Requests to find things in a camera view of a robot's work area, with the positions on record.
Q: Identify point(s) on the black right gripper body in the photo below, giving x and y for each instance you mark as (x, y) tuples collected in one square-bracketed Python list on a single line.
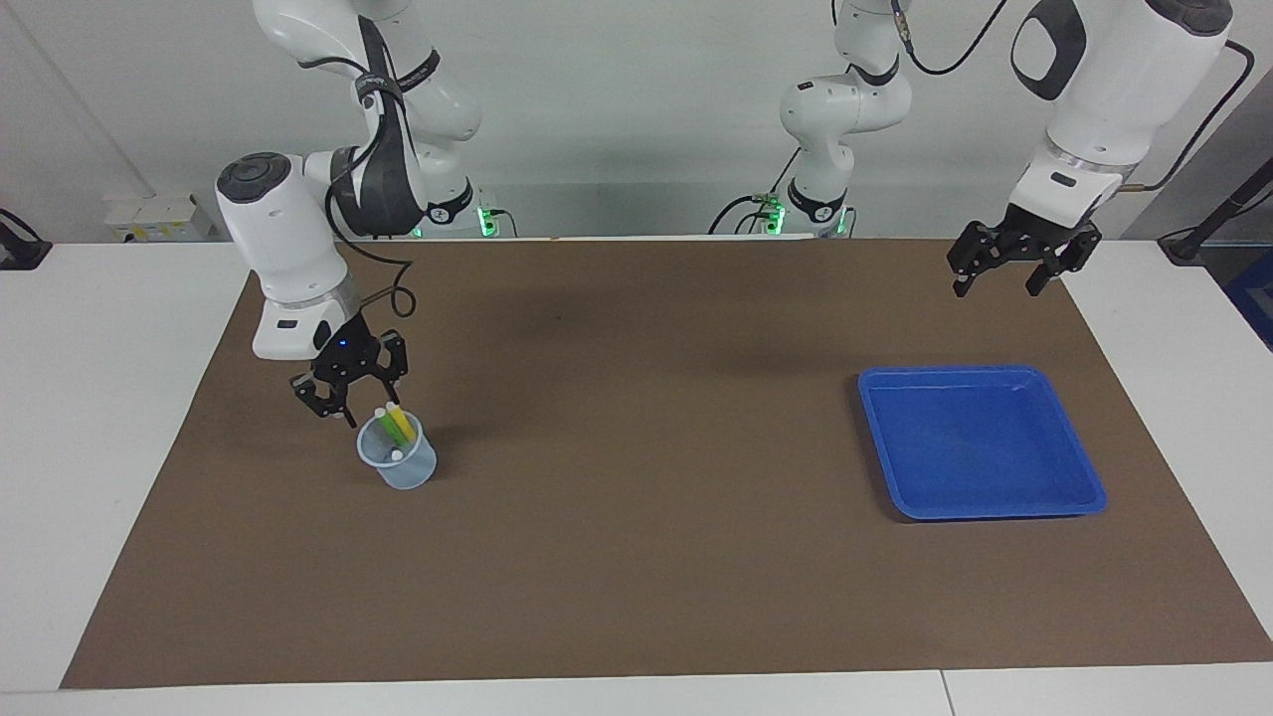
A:
[(350, 353)]

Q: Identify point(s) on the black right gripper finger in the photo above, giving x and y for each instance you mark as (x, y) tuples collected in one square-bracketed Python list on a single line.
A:
[(323, 398), (393, 363)]

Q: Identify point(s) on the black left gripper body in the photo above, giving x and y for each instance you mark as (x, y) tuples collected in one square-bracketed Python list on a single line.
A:
[(1034, 231)]

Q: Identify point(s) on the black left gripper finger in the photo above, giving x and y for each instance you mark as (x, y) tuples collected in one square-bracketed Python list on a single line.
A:
[(970, 261), (1064, 259)]

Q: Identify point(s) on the yellow pen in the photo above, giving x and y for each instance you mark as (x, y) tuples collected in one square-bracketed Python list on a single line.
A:
[(402, 423)]

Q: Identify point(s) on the green pen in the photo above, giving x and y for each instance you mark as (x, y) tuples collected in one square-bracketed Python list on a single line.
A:
[(391, 426)]

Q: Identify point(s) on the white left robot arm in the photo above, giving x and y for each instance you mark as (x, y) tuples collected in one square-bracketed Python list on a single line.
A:
[(1094, 89)]

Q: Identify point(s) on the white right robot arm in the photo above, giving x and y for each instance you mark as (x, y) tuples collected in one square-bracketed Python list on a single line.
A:
[(288, 229)]

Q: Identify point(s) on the translucent plastic cup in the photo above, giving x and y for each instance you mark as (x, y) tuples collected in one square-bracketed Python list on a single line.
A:
[(408, 475)]

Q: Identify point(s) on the black stand pole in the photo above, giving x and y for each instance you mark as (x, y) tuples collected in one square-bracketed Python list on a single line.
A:
[(1218, 214)]

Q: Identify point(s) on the blue crate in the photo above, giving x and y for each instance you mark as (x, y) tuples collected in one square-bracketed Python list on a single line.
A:
[(1255, 298)]

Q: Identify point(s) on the blue plastic tray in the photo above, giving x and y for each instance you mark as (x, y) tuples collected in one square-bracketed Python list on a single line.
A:
[(935, 457)]

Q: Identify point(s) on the white power box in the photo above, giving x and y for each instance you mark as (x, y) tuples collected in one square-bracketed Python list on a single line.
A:
[(159, 219)]

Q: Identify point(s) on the brown table mat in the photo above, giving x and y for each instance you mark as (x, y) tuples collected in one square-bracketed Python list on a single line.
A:
[(636, 557)]

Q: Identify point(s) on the black clamp mount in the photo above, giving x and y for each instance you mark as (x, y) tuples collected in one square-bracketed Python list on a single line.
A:
[(20, 254)]

